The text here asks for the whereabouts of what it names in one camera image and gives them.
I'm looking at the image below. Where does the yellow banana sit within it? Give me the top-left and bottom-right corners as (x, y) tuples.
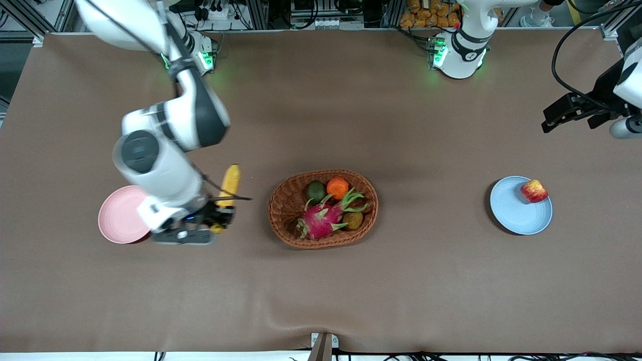
(210, 163), (242, 235)

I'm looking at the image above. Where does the red apple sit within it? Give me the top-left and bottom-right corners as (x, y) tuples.
(520, 179), (549, 204)

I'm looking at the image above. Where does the pink plate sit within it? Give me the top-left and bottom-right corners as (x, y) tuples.
(98, 185), (152, 245)

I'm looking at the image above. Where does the brown wicker basket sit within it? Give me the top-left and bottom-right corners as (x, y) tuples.
(267, 169), (379, 249)

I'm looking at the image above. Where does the green avocado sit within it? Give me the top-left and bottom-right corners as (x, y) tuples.
(306, 180), (327, 204)

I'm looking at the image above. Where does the pink dragon fruit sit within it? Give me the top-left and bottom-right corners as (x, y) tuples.
(296, 187), (370, 240)

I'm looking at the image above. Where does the orange fruit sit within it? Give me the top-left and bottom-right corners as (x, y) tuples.
(327, 177), (350, 200)

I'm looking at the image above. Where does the blue plate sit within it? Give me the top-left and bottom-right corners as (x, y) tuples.
(490, 176), (553, 236)

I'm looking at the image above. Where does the brown table cover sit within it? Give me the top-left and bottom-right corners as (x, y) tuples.
(0, 28), (642, 354)

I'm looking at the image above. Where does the pile of golden bread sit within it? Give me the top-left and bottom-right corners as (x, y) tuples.
(400, 0), (462, 29)

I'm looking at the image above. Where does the white power strip with plugs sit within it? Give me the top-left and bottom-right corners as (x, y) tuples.
(197, 4), (231, 21)

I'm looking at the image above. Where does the long white power strip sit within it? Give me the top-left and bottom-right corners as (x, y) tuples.
(313, 18), (364, 30)

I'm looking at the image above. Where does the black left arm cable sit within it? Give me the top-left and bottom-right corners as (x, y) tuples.
(551, 4), (642, 101)

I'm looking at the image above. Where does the aluminium frame beam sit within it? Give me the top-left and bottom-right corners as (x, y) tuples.
(599, 0), (633, 41)
(8, 0), (51, 47)

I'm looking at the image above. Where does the grey metal bracket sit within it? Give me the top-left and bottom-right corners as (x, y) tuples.
(307, 332), (340, 361)

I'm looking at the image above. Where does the aluminium frame post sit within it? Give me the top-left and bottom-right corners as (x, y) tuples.
(384, 0), (403, 28)
(248, 0), (269, 30)

